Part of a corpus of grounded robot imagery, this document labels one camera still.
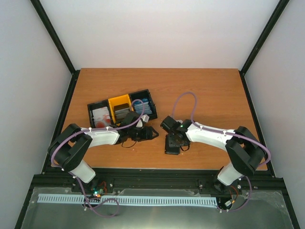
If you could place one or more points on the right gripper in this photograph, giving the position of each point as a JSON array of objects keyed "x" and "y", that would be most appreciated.
[{"x": 173, "y": 144}]

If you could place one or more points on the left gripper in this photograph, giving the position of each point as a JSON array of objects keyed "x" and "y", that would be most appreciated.
[{"x": 147, "y": 134}]

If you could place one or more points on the black card holder wallet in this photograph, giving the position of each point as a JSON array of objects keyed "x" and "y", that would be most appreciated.
[{"x": 172, "y": 145}]

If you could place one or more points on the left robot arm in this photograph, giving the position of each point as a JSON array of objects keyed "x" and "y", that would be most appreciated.
[{"x": 69, "y": 148}]

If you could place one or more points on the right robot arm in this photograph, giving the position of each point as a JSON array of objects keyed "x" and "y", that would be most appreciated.
[{"x": 245, "y": 153}]

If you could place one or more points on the blue card stack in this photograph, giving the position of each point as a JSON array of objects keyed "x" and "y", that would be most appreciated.
[{"x": 144, "y": 106}]

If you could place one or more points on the right black card bin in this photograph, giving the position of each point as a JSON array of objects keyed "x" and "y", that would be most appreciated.
[{"x": 137, "y": 96}]

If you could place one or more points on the black card bin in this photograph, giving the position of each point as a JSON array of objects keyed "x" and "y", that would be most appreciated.
[
  {"x": 137, "y": 96},
  {"x": 97, "y": 105}
]

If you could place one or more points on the dark grey card stack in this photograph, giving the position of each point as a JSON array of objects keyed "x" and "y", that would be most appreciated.
[{"x": 120, "y": 111}]

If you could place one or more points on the yellow card bin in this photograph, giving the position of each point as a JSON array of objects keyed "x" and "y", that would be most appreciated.
[{"x": 117, "y": 101}]

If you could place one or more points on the red white card stack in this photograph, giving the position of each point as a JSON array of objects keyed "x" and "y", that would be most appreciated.
[{"x": 101, "y": 117}]

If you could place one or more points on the left black card bin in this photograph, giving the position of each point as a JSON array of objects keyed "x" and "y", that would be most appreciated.
[{"x": 97, "y": 105}]

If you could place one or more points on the small electronics board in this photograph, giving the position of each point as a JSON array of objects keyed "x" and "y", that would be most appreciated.
[{"x": 100, "y": 190}]

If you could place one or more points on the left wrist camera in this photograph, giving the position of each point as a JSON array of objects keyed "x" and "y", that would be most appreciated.
[{"x": 143, "y": 120}]

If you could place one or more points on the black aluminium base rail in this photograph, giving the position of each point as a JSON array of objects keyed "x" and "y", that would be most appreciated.
[{"x": 200, "y": 181}]

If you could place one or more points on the right black frame post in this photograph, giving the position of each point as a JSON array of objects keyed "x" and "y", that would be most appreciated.
[{"x": 276, "y": 14}]

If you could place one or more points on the black frame post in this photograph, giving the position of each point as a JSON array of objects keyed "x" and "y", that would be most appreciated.
[
  {"x": 276, "y": 14},
  {"x": 42, "y": 14}
]

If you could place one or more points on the left black frame post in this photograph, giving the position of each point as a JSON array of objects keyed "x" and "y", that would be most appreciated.
[{"x": 42, "y": 14}]

